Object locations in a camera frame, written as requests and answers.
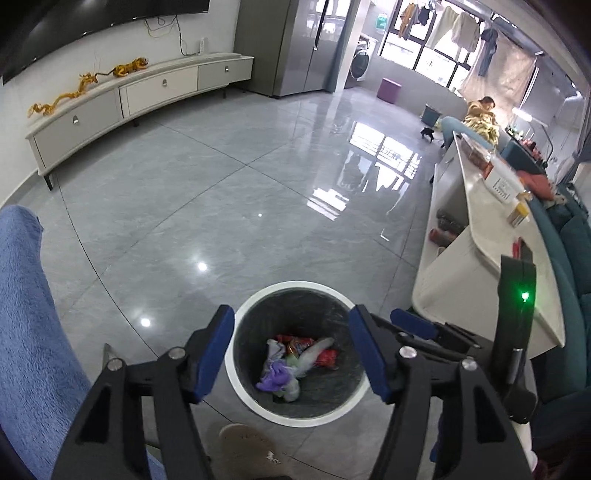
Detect orange drink glass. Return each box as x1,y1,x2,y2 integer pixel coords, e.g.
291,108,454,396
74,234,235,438
508,203,532,227

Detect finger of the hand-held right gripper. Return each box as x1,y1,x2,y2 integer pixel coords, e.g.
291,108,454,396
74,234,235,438
390,308,497,366

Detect white washing machine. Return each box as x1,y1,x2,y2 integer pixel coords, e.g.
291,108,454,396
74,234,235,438
344,39,382,89

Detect orange hanging shirt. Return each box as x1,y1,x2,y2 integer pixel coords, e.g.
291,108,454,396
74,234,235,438
398,2,419,40

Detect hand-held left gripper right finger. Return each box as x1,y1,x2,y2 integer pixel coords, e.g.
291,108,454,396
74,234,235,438
348,305,534,480

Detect purple wrapper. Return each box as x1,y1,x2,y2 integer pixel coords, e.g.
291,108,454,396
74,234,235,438
255,360,301,393

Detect teal sofa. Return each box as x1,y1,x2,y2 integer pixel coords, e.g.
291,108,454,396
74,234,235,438
441,115,591,462

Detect blue hanging jeans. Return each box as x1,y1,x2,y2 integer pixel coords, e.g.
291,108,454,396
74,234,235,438
477,28,499,77

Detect white plastic bag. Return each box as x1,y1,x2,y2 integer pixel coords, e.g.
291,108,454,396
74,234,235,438
295,337,335,370

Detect golden tiger figurine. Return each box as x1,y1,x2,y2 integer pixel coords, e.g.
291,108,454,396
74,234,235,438
111,56,149,78

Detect grey trash bin white rim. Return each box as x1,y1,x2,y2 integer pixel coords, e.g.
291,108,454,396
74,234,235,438
224,279,370,428

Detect brown hanging sheet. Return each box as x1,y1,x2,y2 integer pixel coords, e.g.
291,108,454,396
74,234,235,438
462,44,536,123

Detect grey refrigerator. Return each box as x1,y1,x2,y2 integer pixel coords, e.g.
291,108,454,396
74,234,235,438
233,0,363,99

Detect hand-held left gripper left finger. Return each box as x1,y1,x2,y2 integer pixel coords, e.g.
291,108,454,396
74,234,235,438
51,305,236,480

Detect white printed box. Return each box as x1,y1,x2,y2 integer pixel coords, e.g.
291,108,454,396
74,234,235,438
482,166,527,204

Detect green white printed wrapper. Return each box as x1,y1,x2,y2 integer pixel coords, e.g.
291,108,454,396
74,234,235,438
265,339,289,370

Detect television cable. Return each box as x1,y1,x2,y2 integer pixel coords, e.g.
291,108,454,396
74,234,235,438
145,14,190,56

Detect black wall television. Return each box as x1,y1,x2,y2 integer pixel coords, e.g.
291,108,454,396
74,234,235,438
0,0,211,84

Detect red snack packet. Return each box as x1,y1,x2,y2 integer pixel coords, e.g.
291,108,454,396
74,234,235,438
276,335,317,356

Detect blue fluffy mat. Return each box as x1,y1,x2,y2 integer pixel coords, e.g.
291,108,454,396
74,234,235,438
0,205,164,480

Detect white coffee table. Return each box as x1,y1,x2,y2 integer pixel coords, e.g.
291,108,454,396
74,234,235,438
411,131,566,361

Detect white grey television cabinet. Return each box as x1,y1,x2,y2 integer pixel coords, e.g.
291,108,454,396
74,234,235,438
25,54,256,190

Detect golden dragon figurine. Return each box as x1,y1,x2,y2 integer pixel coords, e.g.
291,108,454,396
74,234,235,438
28,73,99,117

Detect beige hanging shirt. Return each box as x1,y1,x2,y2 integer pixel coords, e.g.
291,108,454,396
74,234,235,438
450,11,481,52

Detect red cushion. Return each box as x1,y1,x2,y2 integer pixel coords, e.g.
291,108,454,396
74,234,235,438
517,171,555,201

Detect purple stool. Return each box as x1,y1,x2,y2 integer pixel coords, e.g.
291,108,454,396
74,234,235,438
376,78,402,103

